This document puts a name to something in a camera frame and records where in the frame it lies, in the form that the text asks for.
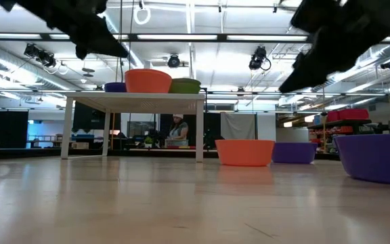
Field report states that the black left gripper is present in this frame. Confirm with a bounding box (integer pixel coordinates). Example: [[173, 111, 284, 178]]
[[0, 0, 130, 60]]

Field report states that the white perforated metal rack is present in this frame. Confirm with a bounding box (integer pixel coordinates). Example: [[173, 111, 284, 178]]
[[60, 91, 206, 163]]

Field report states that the white looped cable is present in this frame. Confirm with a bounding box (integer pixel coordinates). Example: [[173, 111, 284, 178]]
[[133, 5, 152, 26]]

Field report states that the black ceiling camera with cable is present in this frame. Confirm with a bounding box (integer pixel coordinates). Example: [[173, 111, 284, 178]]
[[248, 45, 272, 72]]

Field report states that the orange plastic mini bowl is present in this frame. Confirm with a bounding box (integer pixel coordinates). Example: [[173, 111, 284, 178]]
[[215, 139, 276, 167], [124, 68, 173, 94]]

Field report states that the black hanging cable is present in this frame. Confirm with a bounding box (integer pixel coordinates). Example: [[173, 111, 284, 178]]
[[128, 0, 135, 72], [114, 0, 125, 93]]

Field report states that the thin black overhead rail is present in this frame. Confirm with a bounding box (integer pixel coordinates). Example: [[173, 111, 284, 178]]
[[0, 88, 385, 98]]

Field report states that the blue lit display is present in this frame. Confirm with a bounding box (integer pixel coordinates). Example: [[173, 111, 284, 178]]
[[28, 119, 52, 136]]

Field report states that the black partition panel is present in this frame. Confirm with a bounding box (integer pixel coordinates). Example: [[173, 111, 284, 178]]
[[0, 110, 29, 150]]

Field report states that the blue plastic mini bowl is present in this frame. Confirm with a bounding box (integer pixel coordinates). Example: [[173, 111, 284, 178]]
[[332, 133, 390, 187], [271, 142, 318, 165], [104, 81, 127, 94]]

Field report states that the dark storage shelf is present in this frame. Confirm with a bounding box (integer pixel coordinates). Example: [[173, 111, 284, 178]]
[[308, 118, 385, 155]]

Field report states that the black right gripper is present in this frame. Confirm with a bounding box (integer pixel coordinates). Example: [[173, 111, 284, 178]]
[[278, 0, 390, 94]]

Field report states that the round black ceiling camera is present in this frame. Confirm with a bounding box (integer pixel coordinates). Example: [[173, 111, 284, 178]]
[[167, 53, 181, 69]]

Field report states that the person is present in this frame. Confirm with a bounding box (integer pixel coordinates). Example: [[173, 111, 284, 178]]
[[167, 113, 190, 148]]

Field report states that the grey hanging cloth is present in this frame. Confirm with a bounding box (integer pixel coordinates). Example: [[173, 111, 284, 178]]
[[220, 112, 257, 140]]

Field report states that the green bowl with floral inside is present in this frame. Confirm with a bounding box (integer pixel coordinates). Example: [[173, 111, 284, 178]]
[[168, 77, 202, 95]]

